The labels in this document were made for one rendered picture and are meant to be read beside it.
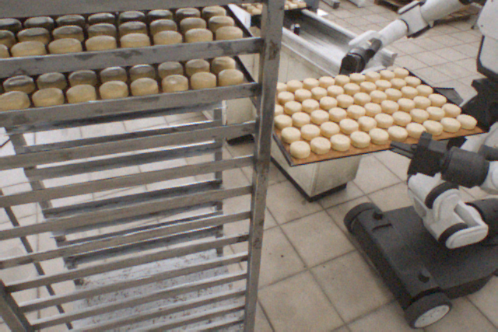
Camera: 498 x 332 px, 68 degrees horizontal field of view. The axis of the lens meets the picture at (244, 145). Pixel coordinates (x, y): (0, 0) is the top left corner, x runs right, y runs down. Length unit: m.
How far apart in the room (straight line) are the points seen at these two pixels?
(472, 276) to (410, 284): 0.31
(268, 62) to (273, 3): 0.10
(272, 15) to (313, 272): 1.49
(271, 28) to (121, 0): 0.24
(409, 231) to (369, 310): 0.43
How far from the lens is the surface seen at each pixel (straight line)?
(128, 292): 1.72
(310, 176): 2.06
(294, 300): 1.84
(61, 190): 0.82
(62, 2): 0.63
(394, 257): 1.86
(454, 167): 1.01
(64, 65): 0.67
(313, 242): 2.05
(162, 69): 0.79
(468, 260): 2.04
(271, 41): 0.66
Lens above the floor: 1.58
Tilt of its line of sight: 38 degrees down
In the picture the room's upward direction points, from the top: 2 degrees clockwise
